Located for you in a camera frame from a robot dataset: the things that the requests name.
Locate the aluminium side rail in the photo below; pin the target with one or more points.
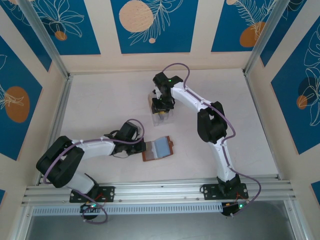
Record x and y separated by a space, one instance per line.
59 112
262 125

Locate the gold credit card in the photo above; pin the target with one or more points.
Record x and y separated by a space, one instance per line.
150 100

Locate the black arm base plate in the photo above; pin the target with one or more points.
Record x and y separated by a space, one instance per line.
107 193
208 192

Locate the clear acrylic card stand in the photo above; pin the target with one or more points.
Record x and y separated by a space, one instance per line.
170 120

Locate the aluminium mounting rail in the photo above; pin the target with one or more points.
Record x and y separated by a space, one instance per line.
160 192

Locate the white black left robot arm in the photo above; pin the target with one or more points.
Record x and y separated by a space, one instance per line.
95 150

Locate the brown leather card holder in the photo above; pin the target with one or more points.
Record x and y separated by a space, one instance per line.
160 148

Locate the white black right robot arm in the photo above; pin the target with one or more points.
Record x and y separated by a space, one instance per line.
181 98

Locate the aluminium frame leg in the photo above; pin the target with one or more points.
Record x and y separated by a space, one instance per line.
296 225
21 225

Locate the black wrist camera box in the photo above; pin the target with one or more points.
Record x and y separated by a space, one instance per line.
160 79
128 130

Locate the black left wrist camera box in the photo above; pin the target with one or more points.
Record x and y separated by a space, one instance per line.
128 130

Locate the aluminium frame post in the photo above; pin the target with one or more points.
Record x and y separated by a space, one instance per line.
275 35
44 35

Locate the small controller board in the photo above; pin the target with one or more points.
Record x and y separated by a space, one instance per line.
228 210
86 208

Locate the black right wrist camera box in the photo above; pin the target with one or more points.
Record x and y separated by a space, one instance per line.
160 79

